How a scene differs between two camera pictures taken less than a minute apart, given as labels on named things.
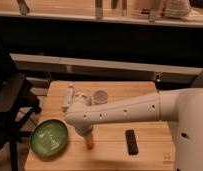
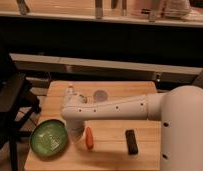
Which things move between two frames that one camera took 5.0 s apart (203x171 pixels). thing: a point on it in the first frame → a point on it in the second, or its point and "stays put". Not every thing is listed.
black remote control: (131, 142) stays put
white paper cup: (100, 97) stays put
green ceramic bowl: (48, 138) stays put
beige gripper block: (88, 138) → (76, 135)
